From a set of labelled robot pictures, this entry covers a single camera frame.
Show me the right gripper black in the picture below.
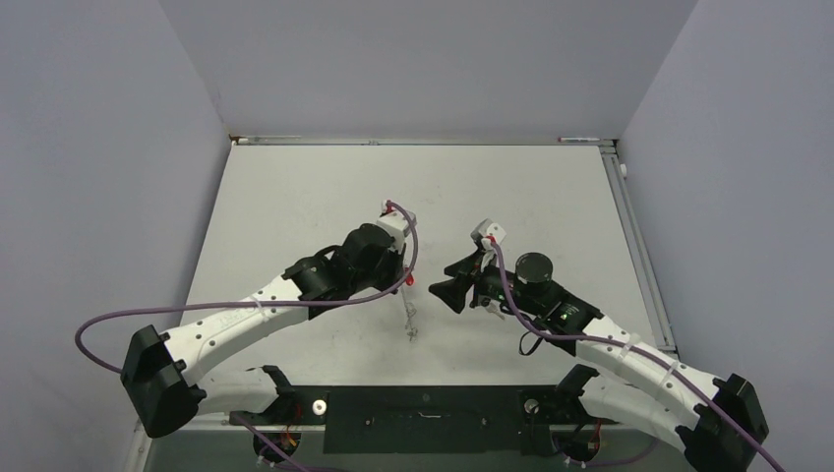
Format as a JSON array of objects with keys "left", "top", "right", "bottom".
[{"left": 431, "top": 245, "right": 542, "bottom": 315}]

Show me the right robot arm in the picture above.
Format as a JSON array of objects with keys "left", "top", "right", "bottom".
[{"left": 429, "top": 250, "right": 769, "bottom": 471}]

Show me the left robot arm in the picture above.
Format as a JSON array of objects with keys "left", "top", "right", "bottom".
[{"left": 120, "top": 211, "right": 412, "bottom": 439}]

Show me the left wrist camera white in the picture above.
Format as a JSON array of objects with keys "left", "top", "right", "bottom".
[{"left": 374, "top": 209, "right": 417, "bottom": 254}]

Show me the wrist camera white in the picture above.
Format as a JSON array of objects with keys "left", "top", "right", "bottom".
[
  {"left": 470, "top": 218, "right": 506, "bottom": 251},
  {"left": 374, "top": 209, "right": 417, "bottom": 254}
]

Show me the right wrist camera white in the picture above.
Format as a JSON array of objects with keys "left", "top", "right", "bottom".
[{"left": 470, "top": 218, "right": 506, "bottom": 251}]

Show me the black thin cable right arm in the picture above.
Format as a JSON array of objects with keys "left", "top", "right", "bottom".
[{"left": 517, "top": 312, "right": 568, "bottom": 358}]

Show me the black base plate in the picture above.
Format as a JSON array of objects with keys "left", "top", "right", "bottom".
[{"left": 231, "top": 385, "right": 597, "bottom": 455}]

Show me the aluminium frame rail right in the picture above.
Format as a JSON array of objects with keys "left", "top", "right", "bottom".
[{"left": 599, "top": 141, "right": 678, "bottom": 355}]

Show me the aluminium frame rail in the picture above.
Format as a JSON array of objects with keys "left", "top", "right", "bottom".
[
  {"left": 229, "top": 136, "right": 618, "bottom": 148},
  {"left": 599, "top": 141, "right": 678, "bottom": 355}
]

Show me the aluminium frame rail back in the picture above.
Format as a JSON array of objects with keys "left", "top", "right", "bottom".
[{"left": 229, "top": 136, "right": 618, "bottom": 148}]

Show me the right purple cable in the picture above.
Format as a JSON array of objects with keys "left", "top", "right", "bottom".
[{"left": 485, "top": 239, "right": 790, "bottom": 472}]

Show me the purple cable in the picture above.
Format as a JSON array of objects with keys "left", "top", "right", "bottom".
[
  {"left": 74, "top": 200, "right": 420, "bottom": 472},
  {"left": 485, "top": 239, "right": 790, "bottom": 472}
]

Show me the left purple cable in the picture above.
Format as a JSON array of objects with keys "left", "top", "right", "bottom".
[{"left": 74, "top": 200, "right": 420, "bottom": 472}]

